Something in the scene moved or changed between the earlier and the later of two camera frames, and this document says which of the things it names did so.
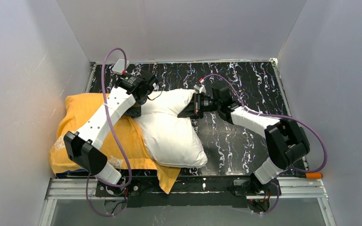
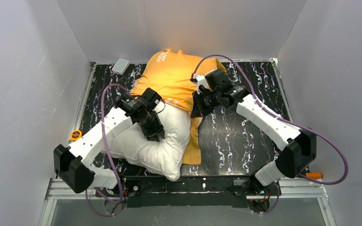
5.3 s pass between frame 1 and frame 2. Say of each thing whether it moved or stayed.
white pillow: stayed
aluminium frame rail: stayed
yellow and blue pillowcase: moved
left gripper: moved
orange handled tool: stayed
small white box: stayed
